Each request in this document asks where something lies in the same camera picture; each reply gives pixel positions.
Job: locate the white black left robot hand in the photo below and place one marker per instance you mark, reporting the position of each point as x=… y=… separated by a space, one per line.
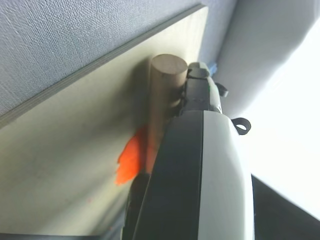
x=200 y=175

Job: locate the wooden rolling pin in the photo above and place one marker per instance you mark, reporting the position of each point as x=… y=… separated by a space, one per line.
x=167 y=75

